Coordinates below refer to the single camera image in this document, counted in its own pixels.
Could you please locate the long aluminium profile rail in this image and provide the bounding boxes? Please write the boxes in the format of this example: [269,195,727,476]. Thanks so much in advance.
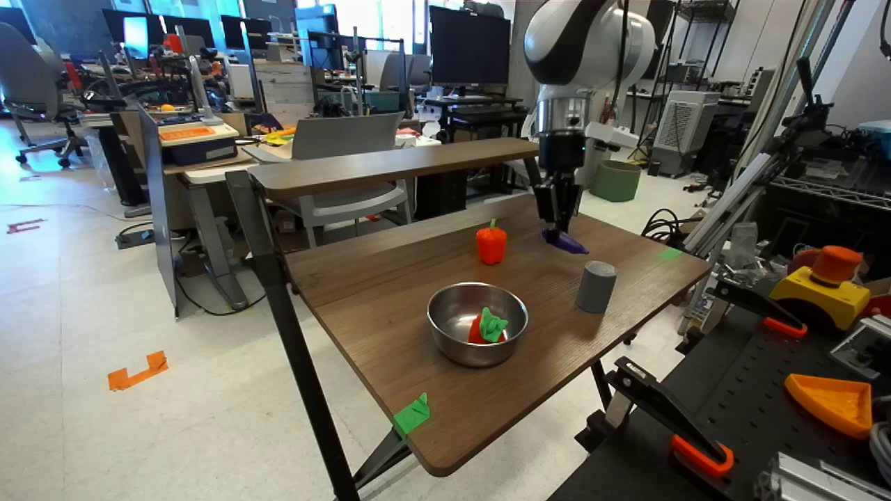
[756,450,891,501]

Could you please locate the orange toy bell pepper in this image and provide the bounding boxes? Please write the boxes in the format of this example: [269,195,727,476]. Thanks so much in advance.
[475,217,514,269]

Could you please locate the black perforated base board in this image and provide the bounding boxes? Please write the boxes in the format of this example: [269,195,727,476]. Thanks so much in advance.
[546,304,891,501]

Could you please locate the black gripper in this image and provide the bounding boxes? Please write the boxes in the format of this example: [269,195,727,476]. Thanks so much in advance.
[533,127,587,233]

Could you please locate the green block clamp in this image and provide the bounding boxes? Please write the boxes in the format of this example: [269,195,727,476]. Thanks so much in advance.
[390,393,434,440]

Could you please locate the yellow emergency stop button box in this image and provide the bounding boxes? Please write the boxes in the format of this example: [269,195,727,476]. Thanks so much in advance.
[767,241,876,333]

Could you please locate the gray cylinder block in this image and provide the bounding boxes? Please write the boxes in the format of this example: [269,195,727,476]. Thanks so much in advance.
[573,258,618,318]

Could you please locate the raised wooden table shelf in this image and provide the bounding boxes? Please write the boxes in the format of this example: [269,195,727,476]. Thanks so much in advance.
[245,135,540,196]

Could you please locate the purple toy eggplant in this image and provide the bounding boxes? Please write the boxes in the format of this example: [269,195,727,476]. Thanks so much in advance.
[540,226,590,255]

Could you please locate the red green toy strawberry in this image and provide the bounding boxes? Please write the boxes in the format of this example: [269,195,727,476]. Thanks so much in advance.
[465,305,514,348]

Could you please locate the gray plastic chair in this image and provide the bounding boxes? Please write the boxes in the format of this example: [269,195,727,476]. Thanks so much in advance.
[289,112,416,247]

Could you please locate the black orange bar clamp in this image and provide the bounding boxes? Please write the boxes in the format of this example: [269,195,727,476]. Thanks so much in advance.
[607,356,739,485]
[708,276,810,343]

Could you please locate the black box with orange top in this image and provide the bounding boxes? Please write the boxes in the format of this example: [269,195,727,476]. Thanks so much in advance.
[157,119,242,167]

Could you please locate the gray office chair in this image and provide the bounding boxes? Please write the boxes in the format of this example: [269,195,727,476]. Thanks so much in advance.
[0,20,92,173]

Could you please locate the orange triangular plastic piece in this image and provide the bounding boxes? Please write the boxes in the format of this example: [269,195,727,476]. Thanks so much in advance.
[784,369,878,440]

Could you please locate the small metal corner bracket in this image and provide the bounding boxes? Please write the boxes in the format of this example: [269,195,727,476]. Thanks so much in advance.
[830,315,891,383]

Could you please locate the black computer monitor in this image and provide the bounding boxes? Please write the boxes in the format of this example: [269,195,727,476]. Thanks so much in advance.
[427,6,514,91]

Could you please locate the round metal bowl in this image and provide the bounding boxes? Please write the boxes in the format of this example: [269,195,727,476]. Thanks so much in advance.
[423,279,533,369]

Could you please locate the leaning aluminium profile bars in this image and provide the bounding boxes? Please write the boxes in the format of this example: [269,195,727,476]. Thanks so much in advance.
[681,146,784,258]

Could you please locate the green waste bin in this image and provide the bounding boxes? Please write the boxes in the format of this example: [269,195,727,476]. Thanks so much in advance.
[587,157,647,205]

